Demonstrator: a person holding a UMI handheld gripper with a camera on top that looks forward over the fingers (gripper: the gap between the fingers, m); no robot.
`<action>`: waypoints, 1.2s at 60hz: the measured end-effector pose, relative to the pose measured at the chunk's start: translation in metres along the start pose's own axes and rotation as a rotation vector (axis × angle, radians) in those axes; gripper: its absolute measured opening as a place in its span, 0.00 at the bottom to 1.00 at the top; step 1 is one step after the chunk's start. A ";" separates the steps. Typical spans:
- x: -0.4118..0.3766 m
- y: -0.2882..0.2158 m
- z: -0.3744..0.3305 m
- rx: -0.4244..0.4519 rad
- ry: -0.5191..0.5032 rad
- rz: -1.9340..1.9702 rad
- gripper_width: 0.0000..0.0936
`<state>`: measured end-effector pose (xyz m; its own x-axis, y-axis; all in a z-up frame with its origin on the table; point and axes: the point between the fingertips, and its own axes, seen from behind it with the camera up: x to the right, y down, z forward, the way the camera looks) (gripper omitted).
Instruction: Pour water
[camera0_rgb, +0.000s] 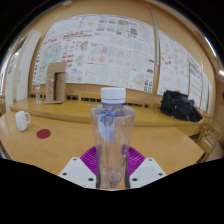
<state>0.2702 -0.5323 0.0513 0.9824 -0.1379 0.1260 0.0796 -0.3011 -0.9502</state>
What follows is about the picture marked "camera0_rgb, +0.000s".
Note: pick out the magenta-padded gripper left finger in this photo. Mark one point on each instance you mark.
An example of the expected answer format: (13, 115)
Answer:
(78, 171)

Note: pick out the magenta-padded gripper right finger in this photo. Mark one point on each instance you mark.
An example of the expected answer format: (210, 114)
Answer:
(146, 171)

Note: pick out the clear plastic bottle white cap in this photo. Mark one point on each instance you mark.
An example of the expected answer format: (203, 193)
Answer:
(112, 133)

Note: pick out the flat round red coaster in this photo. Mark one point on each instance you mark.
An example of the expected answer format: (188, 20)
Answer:
(43, 134)

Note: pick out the wooden chair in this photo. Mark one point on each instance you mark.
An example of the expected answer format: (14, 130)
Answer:
(210, 136)

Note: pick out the black bag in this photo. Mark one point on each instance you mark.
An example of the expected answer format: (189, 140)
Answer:
(178, 106)

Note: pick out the white ceramic mug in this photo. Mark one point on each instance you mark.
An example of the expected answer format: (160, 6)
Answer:
(21, 121)

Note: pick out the small clear plastic bottle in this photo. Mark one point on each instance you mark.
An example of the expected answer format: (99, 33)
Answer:
(38, 95)

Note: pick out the brown cardboard box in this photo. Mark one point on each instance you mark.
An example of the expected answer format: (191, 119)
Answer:
(56, 83)

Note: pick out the white door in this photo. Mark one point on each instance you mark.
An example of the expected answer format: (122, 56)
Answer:
(20, 70)

